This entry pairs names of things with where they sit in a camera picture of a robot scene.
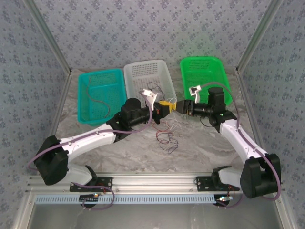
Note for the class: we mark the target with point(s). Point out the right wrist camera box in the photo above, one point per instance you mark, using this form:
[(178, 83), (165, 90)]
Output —
[(196, 95)]

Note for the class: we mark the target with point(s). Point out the left small circuit board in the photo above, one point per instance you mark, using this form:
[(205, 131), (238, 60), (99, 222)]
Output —
[(89, 198)]

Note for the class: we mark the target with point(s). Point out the teal plastic basket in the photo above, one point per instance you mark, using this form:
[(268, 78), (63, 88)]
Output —
[(114, 86)]

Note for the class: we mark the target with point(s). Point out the green plastic basket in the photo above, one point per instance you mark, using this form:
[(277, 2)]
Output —
[(205, 69)]

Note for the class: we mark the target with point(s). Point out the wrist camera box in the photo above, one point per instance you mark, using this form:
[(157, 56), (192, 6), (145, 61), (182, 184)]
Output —
[(152, 95), (196, 95)]

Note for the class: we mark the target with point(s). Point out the right small circuit board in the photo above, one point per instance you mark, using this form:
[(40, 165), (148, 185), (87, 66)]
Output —
[(224, 200)]

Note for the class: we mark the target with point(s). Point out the metal lower tray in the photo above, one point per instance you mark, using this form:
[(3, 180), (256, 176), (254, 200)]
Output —
[(152, 217)]

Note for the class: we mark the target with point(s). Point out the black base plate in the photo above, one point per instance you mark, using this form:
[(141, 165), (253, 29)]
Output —
[(205, 183), (104, 183)]

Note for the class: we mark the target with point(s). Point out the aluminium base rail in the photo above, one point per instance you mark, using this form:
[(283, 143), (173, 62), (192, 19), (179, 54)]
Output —
[(155, 181)]

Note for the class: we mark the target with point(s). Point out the small circuit board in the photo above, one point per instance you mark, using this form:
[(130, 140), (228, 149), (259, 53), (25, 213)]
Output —
[(224, 200), (89, 198)]

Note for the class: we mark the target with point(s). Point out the aluminium frame post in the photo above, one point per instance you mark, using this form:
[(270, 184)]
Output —
[(257, 35), (50, 35)]

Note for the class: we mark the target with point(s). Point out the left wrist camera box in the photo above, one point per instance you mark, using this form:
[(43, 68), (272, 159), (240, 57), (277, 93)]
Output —
[(152, 95)]

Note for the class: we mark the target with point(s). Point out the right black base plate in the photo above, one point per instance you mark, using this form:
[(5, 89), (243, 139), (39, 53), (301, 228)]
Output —
[(205, 183)]

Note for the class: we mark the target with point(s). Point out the aluminium side rail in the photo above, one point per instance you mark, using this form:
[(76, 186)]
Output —
[(248, 100), (59, 107)]

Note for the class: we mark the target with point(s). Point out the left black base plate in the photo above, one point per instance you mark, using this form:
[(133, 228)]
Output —
[(104, 183)]

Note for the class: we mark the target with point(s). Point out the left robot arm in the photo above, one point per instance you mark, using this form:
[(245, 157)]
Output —
[(90, 138)]

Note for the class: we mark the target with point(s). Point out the white plastic basket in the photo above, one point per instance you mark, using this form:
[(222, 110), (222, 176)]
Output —
[(147, 71)]

